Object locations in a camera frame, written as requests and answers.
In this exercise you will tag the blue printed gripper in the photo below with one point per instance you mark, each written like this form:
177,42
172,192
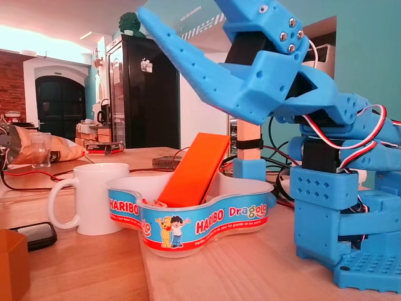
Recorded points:
250,79

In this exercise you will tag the blue printed robot arm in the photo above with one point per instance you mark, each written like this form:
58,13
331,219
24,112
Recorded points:
316,200

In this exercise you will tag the photo magnet on fridge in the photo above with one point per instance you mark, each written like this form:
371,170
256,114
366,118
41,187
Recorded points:
146,65

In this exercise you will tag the green plush figure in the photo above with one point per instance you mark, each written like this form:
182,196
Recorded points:
130,23

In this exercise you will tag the white office printer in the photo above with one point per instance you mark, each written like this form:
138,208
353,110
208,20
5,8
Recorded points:
327,54

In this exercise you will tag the black tall fridge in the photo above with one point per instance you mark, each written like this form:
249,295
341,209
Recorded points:
147,109

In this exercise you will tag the orange rectangular ramp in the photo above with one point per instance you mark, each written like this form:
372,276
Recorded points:
197,169

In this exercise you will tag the ceiling strip lamp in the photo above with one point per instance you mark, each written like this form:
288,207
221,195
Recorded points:
85,35

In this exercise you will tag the metal mesh power supply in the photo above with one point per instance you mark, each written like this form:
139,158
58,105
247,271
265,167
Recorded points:
164,162

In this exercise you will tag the black kettle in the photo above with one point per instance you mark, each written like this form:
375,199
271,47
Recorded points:
101,114

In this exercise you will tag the small wooden drawer unit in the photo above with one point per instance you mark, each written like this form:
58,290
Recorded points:
94,135

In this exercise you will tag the black and red box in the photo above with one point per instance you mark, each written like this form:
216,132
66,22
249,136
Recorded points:
103,147

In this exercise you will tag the dark arched door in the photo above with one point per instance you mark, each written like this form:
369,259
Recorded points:
59,106

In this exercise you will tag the clear Haribo candy tub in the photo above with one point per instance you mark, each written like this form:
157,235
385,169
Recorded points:
219,219

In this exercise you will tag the tan crisp bag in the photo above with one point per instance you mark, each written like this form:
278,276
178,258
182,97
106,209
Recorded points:
62,150

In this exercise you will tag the white ceramic mug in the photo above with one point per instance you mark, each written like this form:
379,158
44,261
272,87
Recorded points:
100,200

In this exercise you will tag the clear drinking glass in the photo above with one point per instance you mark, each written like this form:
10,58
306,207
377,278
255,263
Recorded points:
40,150

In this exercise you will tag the red kitchen appliance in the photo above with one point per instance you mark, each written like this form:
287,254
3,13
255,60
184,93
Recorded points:
13,117

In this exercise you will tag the grey metal device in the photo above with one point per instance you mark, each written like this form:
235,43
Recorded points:
4,138

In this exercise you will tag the black smartphone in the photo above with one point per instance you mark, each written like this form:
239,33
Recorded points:
37,235

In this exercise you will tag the ochre hexagonal printed container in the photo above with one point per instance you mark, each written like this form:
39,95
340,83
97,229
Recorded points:
12,266

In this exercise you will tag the wooden camera post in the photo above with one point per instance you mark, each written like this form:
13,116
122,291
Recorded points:
249,138

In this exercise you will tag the small wall figurine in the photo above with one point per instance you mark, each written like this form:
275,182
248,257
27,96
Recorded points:
97,61

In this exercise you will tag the blue printed post base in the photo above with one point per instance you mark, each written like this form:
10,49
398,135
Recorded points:
249,169

